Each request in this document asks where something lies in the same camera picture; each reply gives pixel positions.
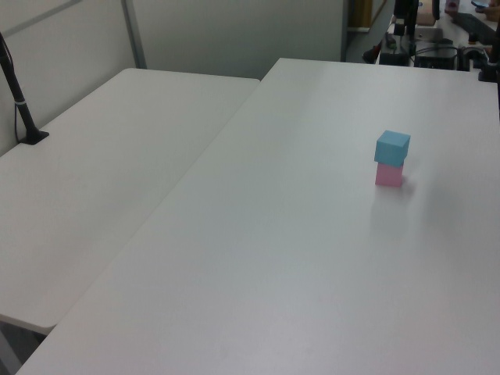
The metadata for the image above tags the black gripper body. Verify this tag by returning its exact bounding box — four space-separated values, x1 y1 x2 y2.
393 0 410 23

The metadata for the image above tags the blue cube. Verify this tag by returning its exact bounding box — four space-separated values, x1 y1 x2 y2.
373 130 412 167

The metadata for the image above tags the pink cube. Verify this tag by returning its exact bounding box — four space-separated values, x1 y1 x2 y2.
374 162 405 188

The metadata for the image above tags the small black device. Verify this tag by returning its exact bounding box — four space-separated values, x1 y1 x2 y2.
379 50 409 66

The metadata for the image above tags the yellow board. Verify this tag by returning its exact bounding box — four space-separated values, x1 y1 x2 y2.
347 0 373 29

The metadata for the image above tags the black equipment box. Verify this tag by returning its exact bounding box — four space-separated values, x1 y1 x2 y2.
414 45 459 71

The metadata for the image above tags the dark grey bar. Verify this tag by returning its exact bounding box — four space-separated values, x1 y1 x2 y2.
455 11 500 45

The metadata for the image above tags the black table clamp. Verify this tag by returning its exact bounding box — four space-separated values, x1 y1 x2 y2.
477 35 500 83

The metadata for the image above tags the black camera stand pole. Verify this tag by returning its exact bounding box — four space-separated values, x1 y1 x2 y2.
0 32 50 146

